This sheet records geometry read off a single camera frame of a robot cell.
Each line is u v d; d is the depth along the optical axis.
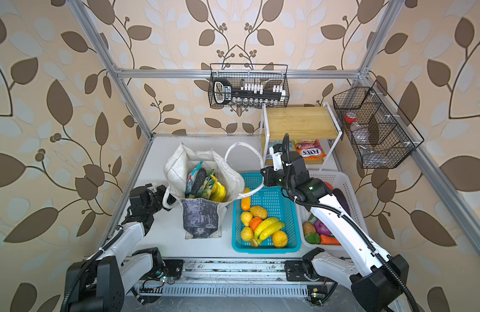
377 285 0.36
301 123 0.81
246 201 0.89
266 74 0.91
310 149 0.89
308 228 0.79
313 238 0.75
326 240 0.76
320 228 0.79
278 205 0.92
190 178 0.85
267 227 0.77
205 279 0.74
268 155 0.83
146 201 0.68
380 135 0.73
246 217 0.84
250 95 0.83
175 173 0.81
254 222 0.81
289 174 0.54
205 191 0.85
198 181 0.87
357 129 0.70
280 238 0.77
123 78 0.95
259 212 0.85
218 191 0.87
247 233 0.79
